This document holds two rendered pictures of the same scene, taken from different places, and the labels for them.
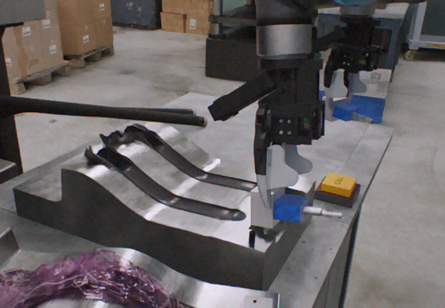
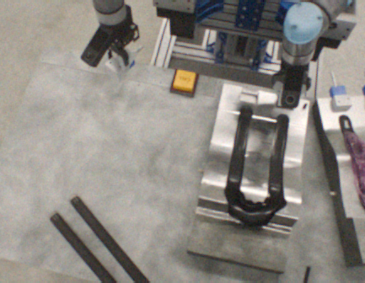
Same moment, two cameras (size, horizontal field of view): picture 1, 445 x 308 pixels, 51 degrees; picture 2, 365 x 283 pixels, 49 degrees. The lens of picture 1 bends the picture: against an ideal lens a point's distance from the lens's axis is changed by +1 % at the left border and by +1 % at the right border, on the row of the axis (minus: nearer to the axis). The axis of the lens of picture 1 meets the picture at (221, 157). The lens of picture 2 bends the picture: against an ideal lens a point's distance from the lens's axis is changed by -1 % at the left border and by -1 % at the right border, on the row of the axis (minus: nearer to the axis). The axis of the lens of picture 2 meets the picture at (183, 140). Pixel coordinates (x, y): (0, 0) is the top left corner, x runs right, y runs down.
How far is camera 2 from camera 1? 1.31 m
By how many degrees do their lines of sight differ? 73
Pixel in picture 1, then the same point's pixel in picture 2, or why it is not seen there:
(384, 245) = not seen: outside the picture
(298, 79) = not seen: hidden behind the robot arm
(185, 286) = (332, 134)
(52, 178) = (263, 253)
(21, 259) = (352, 211)
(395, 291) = not seen: hidden behind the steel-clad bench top
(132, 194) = (291, 174)
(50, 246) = (301, 232)
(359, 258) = (3, 131)
